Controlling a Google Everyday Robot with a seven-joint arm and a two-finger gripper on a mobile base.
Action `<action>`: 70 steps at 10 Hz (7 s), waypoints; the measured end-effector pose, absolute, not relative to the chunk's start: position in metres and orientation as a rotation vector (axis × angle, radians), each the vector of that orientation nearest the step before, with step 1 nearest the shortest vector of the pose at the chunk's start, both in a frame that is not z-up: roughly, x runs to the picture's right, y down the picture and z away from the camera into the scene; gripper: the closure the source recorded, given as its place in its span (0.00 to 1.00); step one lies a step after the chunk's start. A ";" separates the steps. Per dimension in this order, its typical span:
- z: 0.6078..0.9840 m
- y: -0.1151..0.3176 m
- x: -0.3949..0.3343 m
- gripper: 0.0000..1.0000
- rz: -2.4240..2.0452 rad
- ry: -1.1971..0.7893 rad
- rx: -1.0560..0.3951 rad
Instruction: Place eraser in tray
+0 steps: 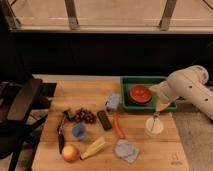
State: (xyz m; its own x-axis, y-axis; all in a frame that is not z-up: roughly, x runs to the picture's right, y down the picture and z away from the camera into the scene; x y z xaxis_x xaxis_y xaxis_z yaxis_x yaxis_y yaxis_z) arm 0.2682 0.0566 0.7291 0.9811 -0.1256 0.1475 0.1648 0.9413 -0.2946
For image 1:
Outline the yellow corn cob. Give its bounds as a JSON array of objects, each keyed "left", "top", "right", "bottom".
[{"left": 80, "top": 137, "right": 106, "bottom": 160}]

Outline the blue sponge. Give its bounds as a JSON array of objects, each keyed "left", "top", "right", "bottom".
[{"left": 106, "top": 93, "right": 120, "bottom": 111}]

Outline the black office chair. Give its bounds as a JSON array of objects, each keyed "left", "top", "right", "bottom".
[{"left": 0, "top": 78, "right": 57, "bottom": 171}]

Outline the small grey clip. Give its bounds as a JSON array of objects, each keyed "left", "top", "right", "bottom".
[{"left": 64, "top": 108, "right": 75, "bottom": 121}]

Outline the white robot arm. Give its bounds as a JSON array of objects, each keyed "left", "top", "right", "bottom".
[{"left": 150, "top": 65, "right": 213, "bottom": 120}]

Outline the crumpled blue cloth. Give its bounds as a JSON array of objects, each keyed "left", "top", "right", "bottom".
[{"left": 114, "top": 139, "right": 140, "bottom": 163}]

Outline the black eraser block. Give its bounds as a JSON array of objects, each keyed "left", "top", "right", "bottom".
[{"left": 97, "top": 111, "right": 112, "bottom": 131}]

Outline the orange carrot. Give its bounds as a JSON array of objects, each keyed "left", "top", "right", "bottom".
[{"left": 113, "top": 115, "right": 125, "bottom": 139}]

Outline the dark grape bunch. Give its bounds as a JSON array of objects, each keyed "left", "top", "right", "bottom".
[{"left": 74, "top": 108, "right": 96, "bottom": 124}]

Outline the small blue cup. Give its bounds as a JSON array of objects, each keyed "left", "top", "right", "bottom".
[{"left": 71, "top": 122, "right": 87, "bottom": 140}]

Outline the green plastic tray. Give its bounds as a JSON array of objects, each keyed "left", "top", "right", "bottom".
[{"left": 119, "top": 75, "right": 178, "bottom": 113}]

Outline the black handled tool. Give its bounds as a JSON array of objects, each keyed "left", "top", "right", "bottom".
[{"left": 57, "top": 114, "right": 66, "bottom": 154}]

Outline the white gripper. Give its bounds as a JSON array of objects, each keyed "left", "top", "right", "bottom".
[{"left": 150, "top": 81, "right": 179, "bottom": 112}]

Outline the red bowl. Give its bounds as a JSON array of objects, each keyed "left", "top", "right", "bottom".
[{"left": 128, "top": 84, "right": 152, "bottom": 104}]

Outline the red yellow apple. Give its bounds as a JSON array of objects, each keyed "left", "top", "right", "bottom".
[{"left": 62, "top": 145, "right": 79, "bottom": 162}]

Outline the white cup with spoon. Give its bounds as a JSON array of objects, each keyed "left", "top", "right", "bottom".
[{"left": 145, "top": 112, "right": 164, "bottom": 137}]

